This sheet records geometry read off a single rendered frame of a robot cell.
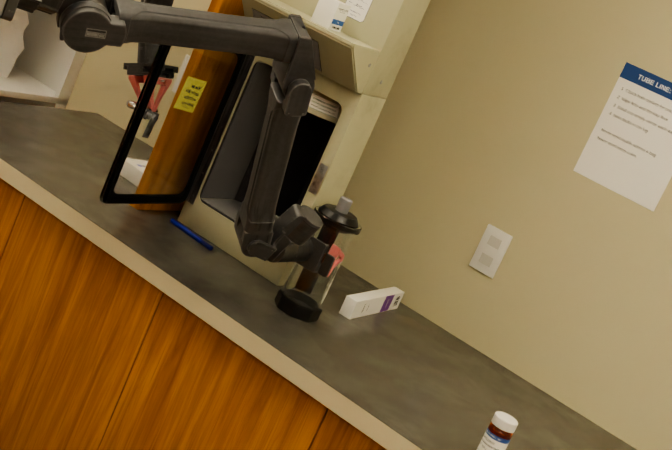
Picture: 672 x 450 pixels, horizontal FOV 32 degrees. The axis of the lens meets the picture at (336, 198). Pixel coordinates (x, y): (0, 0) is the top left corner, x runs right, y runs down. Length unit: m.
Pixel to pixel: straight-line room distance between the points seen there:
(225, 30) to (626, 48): 1.13
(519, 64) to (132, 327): 1.10
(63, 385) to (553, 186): 1.20
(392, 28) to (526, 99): 0.46
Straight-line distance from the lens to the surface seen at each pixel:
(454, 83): 2.89
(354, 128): 2.54
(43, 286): 2.68
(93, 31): 1.85
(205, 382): 2.40
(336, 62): 2.47
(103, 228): 2.52
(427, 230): 2.90
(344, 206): 2.42
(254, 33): 1.93
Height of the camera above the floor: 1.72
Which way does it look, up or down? 12 degrees down
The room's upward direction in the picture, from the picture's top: 24 degrees clockwise
